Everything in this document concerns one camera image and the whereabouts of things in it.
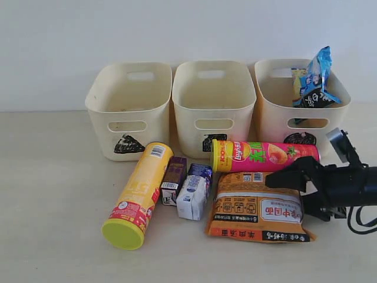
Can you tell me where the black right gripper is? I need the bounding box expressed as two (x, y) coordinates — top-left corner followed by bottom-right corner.
(265, 156), (367, 222)

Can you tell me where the orange noodle bag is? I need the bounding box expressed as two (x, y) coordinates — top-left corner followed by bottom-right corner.
(206, 172), (316, 243)

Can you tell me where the pink Lays chips can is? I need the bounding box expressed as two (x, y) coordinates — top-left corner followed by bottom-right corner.
(211, 139), (320, 173)

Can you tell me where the blue noodle bag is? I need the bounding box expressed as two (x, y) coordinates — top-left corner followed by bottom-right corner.
(291, 46), (342, 108)

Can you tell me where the white blue milk carton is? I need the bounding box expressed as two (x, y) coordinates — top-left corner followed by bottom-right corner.
(176, 163), (213, 221)

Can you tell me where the yellow chips can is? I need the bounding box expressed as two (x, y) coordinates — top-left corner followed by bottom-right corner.
(101, 142), (174, 250)

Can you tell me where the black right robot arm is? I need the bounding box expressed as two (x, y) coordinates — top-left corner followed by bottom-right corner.
(265, 156), (376, 222)

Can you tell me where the right cream bin, circle mark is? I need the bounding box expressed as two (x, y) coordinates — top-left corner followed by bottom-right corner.
(253, 59), (351, 157)

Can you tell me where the middle cream bin, square mark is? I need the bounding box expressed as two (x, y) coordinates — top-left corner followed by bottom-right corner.
(172, 61), (256, 159)

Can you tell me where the purple drink carton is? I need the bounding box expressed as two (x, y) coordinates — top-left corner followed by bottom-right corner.
(160, 156), (187, 206)

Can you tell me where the left cream bin, triangle mark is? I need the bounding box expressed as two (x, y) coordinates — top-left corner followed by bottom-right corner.
(85, 62), (173, 162)

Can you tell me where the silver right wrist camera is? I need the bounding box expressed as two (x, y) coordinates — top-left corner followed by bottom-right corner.
(326, 128), (362, 167)

